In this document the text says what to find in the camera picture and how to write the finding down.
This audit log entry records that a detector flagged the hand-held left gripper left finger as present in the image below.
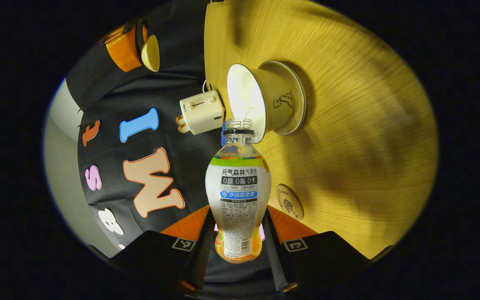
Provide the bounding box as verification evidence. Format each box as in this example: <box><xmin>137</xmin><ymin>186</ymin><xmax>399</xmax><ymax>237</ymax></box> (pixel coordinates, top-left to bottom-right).
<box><xmin>111</xmin><ymin>204</ymin><xmax>216</xmax><ymax>292</ymax></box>

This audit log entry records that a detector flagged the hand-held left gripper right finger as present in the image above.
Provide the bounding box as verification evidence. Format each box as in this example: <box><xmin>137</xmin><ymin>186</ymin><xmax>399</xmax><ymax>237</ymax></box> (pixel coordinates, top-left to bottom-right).
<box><xmin>263</xmin><ymin>206</ymin><xmax>370</xmax><ymax>292</ymax></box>

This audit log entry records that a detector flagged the cream teacup lid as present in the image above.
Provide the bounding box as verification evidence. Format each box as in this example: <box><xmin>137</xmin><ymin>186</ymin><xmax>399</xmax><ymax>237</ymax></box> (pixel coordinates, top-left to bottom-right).
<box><xmin>141</xmin><ymin>35</ymin><xmax>160</xmax><ymax>72</ymax></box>

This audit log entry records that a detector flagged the round wooden coaster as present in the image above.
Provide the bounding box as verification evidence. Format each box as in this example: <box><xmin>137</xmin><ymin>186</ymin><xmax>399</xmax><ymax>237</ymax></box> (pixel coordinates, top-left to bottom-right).
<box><xmin>276</xmin><ymin>184</ymin><xmax>304</xmax><ymax>220</ymax></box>

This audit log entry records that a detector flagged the clear labelled water bottle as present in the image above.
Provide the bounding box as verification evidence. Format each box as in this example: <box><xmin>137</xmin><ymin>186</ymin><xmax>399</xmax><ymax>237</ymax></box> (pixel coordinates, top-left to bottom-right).
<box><xmin>205</xmin><ymin>118</ymin><xmax>272</xmax><ymax>264</ymax></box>

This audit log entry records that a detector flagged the cream ceramic teacup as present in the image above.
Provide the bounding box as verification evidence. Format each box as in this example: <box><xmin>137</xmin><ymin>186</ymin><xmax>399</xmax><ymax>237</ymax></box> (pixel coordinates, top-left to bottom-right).
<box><xmin>227</xmin><ymin>63</ymin><xmax>295</xmax><ymax>144</ymax></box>

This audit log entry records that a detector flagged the cream teacup saucer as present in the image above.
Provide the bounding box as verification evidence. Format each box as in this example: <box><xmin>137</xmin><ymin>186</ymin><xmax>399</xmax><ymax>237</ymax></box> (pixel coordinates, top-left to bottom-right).
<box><xmin>260</xmin><ymin>60</ymin><xmax>306</xmax><ymax>135</ymax></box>

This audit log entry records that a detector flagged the black backdrop cloth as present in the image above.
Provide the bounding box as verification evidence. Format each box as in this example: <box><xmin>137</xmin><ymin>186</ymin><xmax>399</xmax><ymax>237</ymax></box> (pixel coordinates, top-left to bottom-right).
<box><xmin>65</xmin><ymin>0</ymin><xmax>274</xmax><ymax>292</ymax></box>

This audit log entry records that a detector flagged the white toaster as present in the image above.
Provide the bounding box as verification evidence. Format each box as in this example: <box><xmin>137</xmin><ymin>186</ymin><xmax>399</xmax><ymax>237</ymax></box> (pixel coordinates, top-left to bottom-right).
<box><xmin>180</xmin><ymin>90</ymin><xmax>225</xmax><ymax>135</ymax></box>

